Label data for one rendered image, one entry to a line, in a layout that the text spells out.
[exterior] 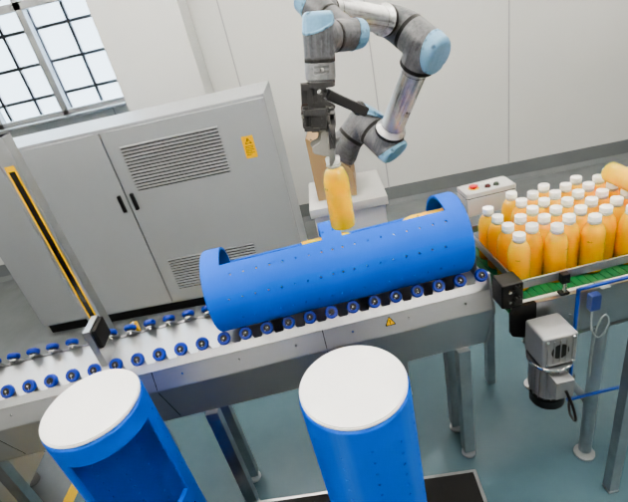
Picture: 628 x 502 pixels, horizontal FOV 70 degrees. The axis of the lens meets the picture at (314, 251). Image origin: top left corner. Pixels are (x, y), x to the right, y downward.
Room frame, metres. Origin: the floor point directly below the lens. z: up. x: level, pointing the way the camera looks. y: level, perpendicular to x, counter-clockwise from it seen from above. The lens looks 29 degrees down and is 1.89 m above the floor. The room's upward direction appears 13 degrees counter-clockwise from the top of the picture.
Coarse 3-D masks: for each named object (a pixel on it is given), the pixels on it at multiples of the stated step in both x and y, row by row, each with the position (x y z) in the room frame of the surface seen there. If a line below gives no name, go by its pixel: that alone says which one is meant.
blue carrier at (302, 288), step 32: (448, 192) 1.38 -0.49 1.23; (320, 224) 1.37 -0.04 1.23; (384, 224) 1.48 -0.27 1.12; (416, 224) 1.26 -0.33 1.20; (448, 224) 1.24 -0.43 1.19; (224, 256) 1.46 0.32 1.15; (256, 256) 1.28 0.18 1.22; (288, 256) 1.26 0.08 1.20; (320, 256) 1.24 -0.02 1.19; (352, 256) 1.23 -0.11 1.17; (384, 256) 1.22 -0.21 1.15; (416, 256) 1.21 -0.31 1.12; (448, 256) 1.21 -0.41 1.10; (224, 288) 1.22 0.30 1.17; (256, 288) 1.21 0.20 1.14; (288, 288) 1.20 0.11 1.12; (320, 288) 1.20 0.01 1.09; (352, 288) 1.21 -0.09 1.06; (384, 288) 1.22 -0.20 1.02; (224, 320) 1.20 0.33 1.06; (256, 320) 1.22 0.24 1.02
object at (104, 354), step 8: (96, 320) 1.36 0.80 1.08; (104, 320) 1.38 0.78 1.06; (88, 328) 1.31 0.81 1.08; (96, 328) 1.31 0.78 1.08; (104, 328) 1.35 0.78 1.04; (88, 336) 1.29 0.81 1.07; (96, 336) 1.29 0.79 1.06; (104, 336) 1.33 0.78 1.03; (96, 344) 1.29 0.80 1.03; (104, 344) 1.30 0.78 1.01; (112, 344) 1.38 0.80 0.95; (96, 352) 1.29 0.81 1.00; (104, 352) 1.31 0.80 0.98; (112, 352) 1.35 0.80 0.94; (104, 360) 1.29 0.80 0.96
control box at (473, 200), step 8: (504, 176) 1.68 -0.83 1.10; (480, 184) 1.66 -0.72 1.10; (504, 184) 1.61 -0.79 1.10; (512, 184) 1.59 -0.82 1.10; (464, 192) 1.62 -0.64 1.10; (472, 192) 1.60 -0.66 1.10; (480, 192) 1.59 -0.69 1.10; (488, 192) 1.59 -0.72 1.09; (496, 192) 1.59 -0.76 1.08; (504, 192) 1.59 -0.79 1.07; (464, 200) 1.62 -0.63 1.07; (472, 200) 1.59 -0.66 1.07; (480, 200) 1.59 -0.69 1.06; (488, 200) 1.59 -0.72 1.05; (496, 200) 1.59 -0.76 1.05; (472, 208) 1.59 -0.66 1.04; (480, 208) 1.59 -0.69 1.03; (496, 208) 1.59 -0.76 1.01
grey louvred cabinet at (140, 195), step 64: (64, 128) 3.42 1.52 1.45; (128, 128) 2.98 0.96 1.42; (192, 128) 2.94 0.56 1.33; (256, 128) 2.90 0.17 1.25; (0, 192) 3.07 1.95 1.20; (64, 192) 3.03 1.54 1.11; (128, 192) 2.99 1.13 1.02; (192, 192) 2.95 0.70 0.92; (256, 192) 2.91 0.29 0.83; (0, 256) 3.09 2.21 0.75; (128, 256) 3.01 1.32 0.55; (192, 256) 2.97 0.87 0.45; (64, 320) 3.08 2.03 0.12
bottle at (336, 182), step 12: (336, 168) 1.16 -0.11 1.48; (324, 180) 1.16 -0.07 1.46; (336, 180) 1.14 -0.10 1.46; (348, 180) 1.16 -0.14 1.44; (336, 192) 1.14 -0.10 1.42; (348, 192) 1.15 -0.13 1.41; (336, 204) 1.14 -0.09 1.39; (348, 204) 1.14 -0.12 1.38; (336, 216) 1.14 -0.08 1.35; (348, 216) 1.14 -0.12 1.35; (336, 228) 1.14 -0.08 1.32; (348, 228) 1.14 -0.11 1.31
